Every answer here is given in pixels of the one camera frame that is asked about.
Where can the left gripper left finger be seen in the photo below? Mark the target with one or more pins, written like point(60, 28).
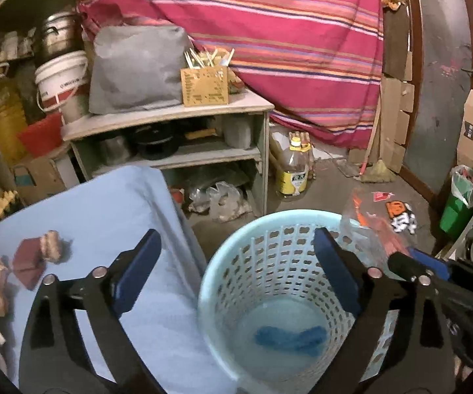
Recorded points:
point(53, 357)

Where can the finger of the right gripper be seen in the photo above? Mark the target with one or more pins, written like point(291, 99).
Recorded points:
point(439, 267)
point(429, 272)

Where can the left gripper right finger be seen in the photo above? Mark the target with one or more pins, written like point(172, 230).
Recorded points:
point(420, 358)

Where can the clear orange snack wrapper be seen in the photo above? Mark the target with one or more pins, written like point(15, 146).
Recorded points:
point(380, 223)

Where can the green trash bin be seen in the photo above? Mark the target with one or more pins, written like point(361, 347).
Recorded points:
point(459, 205)

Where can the straw broom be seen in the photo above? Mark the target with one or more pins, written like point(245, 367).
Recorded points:
point(373, 169)

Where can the maroon small box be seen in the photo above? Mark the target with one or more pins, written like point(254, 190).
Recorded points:
point(28, 264)

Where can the crumpled brown paper ball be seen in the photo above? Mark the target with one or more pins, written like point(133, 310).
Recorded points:
point(51, 246)

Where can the light blue plastic basket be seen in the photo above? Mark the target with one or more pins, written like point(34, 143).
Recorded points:
point(266, 274)

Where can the cooking oil bottle on floor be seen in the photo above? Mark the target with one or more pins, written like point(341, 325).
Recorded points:
point(292, 173)

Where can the cardboard box under basin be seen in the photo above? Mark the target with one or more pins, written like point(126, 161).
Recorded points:
point(39, 178)

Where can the low white shelf cabinet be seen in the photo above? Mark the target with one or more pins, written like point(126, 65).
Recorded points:
point(174, 138)

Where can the red plastic basin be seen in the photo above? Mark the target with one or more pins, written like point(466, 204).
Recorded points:
point(43, 136)

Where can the red striped hanging cloth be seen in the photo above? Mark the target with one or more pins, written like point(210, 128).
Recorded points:
point(318, 61)

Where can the yellow oil jug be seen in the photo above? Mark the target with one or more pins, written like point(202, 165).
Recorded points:
point(12, 118)

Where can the yellow utensil holder box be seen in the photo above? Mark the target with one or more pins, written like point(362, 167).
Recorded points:
point(204, 81)

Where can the white plastic bucket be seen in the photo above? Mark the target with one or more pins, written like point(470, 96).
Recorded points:
point(60, 79)

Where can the grey fabric cover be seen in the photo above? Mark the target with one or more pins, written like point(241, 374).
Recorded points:
point(137, 68)

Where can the steel cooking pot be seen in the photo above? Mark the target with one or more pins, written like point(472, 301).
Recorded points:
point(59, 34)

